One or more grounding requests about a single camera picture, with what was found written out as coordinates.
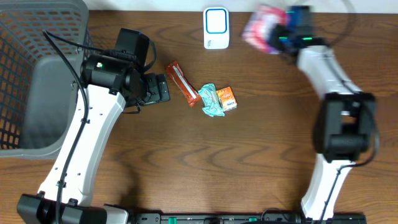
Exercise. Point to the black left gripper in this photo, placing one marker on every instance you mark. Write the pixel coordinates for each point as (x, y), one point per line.
(160, 89)

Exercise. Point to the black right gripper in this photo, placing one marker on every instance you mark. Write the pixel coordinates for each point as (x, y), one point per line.
(280, 37)

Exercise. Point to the purple red pad package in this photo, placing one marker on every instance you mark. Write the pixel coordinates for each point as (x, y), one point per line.
(258, 29)

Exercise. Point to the orange snack bar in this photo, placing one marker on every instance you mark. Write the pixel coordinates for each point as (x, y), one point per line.
(175, 72)

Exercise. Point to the teal snack wrapper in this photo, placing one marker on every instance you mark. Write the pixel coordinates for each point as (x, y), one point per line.
(210, 99)

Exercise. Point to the orange tissue pack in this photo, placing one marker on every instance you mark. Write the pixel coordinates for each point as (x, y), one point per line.
(227, 99)

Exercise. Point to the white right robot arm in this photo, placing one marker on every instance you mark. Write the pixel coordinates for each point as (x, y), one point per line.
(345, 134)

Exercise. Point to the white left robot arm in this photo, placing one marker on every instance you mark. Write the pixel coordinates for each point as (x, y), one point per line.
(108, 86)

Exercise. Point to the white barcode scanner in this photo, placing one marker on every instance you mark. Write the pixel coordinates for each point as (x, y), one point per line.
(216, 28)

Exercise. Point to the grey plastic mesh basket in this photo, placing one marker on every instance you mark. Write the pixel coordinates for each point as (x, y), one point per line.
(38, 91)

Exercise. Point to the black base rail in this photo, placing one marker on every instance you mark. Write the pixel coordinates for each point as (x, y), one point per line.
(273, 217)

